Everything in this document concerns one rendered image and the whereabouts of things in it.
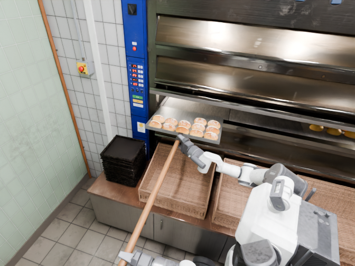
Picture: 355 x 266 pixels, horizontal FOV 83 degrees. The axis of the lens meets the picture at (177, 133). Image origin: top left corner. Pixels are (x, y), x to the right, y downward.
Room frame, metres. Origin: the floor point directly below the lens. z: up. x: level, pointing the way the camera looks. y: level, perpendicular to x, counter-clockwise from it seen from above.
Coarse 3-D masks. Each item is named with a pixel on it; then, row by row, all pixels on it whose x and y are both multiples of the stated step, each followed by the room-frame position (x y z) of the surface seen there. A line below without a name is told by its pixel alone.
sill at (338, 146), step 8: (224, 120) 1.40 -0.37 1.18; (232, 128) 1.34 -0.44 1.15; (240, 128) 1.33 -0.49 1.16; (248, 128) 1.32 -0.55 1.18; (256, 128) 1.32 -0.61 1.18; (264, 128) 1.33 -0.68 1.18; (272, 136) 1.27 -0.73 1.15; (280, 136) 1.26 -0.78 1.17; (288, 136) 1.25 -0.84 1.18; (296, 136) 1.26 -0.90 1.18; (304, 136) 1.26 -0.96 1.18; (312, 144) 1.21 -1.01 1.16; (320, 144) 1.19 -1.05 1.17; (328, 144) 1.19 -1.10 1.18; (336, 144) 1.19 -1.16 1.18; (344, 144) 1.20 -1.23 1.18; (344, 152) 1.15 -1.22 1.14; (352, 152) 1.14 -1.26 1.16
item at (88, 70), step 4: (80, 60) 1.60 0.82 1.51; (88, 60) 1.62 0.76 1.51; (80, 64) 1.57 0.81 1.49; (88, 64) 1.57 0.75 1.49; (84, 68) 1.56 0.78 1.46; (88, 68) 1.56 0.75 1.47; (92, 68) 1.61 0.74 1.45; (80, 72) 1.57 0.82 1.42; (84, 72) 1.56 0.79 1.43; (88, 72) 1.56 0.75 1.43; (92, 72) 1.60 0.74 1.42
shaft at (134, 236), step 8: (176, 144) 1.01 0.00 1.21; (168, 160) 0.86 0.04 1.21; (168, 168) 0.81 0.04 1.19; (160, 176) 0.73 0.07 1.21; (160, 184) 0.68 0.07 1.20; (152, 192) 0.63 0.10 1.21; (152, 200) 0.58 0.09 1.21; (144, 208) 0.54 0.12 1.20; (144, 216) 0.50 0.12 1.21; (136, 232) 0.42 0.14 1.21; (136, 240) 0.40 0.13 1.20; (128, 248) 0.36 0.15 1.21; (120, 264) 0.30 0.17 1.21
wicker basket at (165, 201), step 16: (160, 144) 1.44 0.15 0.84; (160, 160) 1.40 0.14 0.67; (176, 160) 1.37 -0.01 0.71; (144, 176) 1.11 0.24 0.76; (176, 176) 1.29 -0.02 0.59; (192, 176) 1.30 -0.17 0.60; (208, 176) 1.28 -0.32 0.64; (144, 192) 0.99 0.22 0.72; (160, 192) 1.10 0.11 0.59; (176, 192) 1.11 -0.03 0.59; (192, 192) 1.12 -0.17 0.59; (208, 192) 1.10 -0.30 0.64; (176, 208) 0.93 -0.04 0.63; (192, 208) 0.90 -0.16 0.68
